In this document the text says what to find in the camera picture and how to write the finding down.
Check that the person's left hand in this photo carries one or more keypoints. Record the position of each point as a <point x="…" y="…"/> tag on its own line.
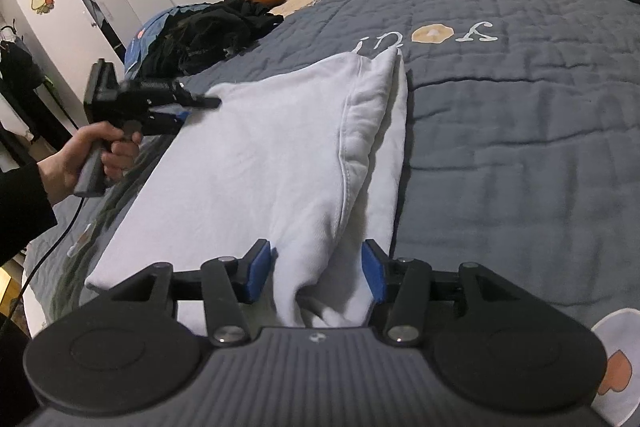
<point x="65" y="162"/>

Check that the hanging dark clothes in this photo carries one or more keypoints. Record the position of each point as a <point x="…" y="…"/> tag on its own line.
<point x="22" y="87"/>

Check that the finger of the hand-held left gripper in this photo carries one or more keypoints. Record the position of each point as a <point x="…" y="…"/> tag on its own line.
<point x="200" y="100"/>
<point x="167" y="122"/>

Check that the grey printed quilt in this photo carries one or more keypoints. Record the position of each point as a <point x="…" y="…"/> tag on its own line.
<point x="500" y="132"/>

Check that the person's left forearm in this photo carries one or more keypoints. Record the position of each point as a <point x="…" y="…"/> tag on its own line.
<point x="22" y="212"/>

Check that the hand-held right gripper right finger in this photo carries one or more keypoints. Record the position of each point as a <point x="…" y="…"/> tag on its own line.
<point x="374" y="269"/>

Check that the white shirt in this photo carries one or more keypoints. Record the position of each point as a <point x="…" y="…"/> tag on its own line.
<point x="250" y="157"/>

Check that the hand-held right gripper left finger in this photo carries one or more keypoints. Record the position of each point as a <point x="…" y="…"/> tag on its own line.
<point x="257" y="269"/>

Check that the black clothes pile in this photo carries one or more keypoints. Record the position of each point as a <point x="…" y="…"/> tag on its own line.
<point x="210" y="37"/>

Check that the blue printed cloth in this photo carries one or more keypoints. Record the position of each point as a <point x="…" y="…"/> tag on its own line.
<point x="142" y="37"/>

